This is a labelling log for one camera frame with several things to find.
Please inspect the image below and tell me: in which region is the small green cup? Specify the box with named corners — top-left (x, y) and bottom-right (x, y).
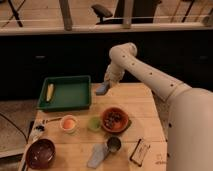
top-left (88, 117), bottom-right (101, 132)

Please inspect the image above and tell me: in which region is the blue sponge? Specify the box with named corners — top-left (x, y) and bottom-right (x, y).
top-left (95, 83), bottom-right (106, 95)

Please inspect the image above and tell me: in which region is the small metal cup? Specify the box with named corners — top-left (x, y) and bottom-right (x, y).
top-left (107, 136), bottom-right (121, 153)

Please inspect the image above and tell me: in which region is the white cup with orange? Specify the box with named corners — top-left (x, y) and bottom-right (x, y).
top-left (60, 115), bottom-right (77, 134)

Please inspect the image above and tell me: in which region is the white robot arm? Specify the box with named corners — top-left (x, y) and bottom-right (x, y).
top-left (105, 43), bottom-right (213, 171)

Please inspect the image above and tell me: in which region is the yellow corn cob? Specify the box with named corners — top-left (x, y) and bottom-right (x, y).
top-left (46, 84), bottom-right (54, 102)

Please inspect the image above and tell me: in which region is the green plastic tray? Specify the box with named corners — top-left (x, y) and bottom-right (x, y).
top-left (37, 75), bottom-right (91, 112)

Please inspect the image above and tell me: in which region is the brown rectangular box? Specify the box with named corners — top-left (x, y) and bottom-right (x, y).
top-left (130, 139), bottom-right (150, 167)

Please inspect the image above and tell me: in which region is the black office chair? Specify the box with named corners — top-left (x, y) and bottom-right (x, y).
top-left (91, 0), bottom-right (161, 25)

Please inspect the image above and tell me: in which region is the black and white brush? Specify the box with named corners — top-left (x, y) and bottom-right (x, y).
top-left (31, 125), bottom-right (45, 142)

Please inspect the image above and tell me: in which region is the dark purple bowl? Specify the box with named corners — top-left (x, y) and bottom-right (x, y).
top-left (25, 139), bottom-right (56, 170)

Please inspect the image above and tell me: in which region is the grey cloth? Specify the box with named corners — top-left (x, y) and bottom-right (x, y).
top-left (87, 144), bottom-right (109, 169)

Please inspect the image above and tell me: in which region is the black cable left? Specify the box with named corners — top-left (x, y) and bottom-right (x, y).
top-left (0, 112), bottom-right (29, 144)

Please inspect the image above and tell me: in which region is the terracotta bowl with berries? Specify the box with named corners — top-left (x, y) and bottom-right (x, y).
top-left (101, 107), bottom-right (129, 133)

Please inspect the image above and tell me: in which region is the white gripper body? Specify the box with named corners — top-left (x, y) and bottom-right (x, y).
top-left (104, 64), bottom-right (125, 86)

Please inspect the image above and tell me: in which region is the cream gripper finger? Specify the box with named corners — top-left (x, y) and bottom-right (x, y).
top-left (105, 81), bottom-right (113, 94)

